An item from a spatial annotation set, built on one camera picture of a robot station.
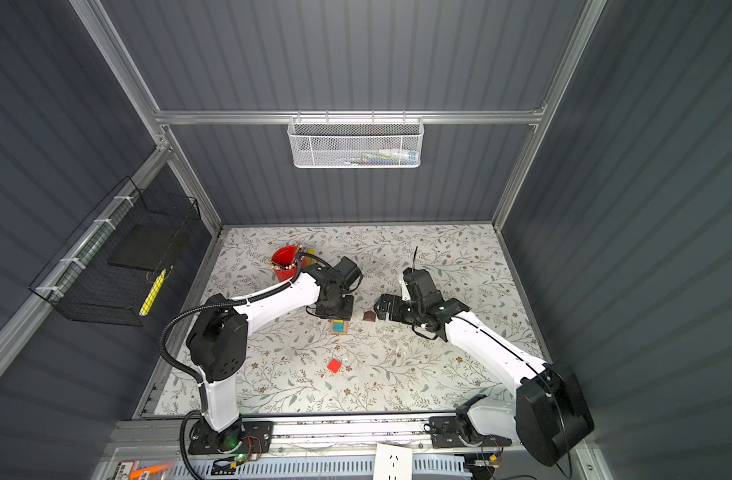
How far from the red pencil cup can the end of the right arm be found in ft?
1.00

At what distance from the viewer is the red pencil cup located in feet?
2.96

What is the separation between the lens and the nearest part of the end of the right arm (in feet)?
1.97
